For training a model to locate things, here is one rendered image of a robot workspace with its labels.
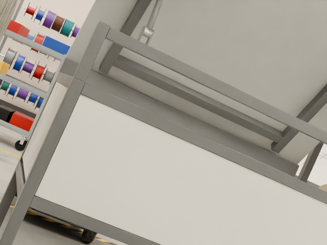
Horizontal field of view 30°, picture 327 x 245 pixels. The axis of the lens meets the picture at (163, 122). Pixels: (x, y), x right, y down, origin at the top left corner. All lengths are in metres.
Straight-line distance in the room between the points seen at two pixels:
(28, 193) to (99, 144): 0.28
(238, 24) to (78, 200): 0.94
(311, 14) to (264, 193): 0.72
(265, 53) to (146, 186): 0.80
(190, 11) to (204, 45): 0.17
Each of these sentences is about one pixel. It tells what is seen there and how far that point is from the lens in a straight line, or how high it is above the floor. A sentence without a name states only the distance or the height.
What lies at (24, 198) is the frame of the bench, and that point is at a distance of 2.02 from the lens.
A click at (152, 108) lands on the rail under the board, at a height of 0.82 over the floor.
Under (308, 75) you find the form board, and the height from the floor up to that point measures 1.21.
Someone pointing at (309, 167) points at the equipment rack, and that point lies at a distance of 2.96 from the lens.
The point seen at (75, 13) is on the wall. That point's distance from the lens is 9.68.
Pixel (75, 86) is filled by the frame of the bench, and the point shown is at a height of 0.77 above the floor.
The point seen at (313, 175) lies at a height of 0.96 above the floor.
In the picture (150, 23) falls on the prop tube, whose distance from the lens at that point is 2.04.
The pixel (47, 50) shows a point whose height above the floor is 0.96.
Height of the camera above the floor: 0.78
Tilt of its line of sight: level
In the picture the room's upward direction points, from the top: 24 degrees clockwise
